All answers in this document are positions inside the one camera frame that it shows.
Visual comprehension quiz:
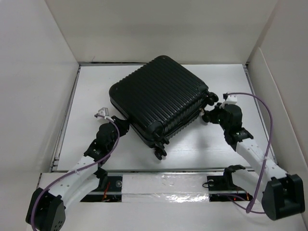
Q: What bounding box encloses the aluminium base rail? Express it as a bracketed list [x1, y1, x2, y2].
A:
[80, 172, 251, 203]

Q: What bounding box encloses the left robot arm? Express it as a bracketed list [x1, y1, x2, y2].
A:
[26, 114, 129, 231]

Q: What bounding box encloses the black hard-shell suitcase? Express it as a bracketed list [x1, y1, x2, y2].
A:
[109, 55, 218, 160]

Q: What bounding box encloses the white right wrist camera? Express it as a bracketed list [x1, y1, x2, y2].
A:
[221, 93, 238, 108]

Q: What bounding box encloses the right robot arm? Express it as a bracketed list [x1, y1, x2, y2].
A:
[202, 103, 306, 220]

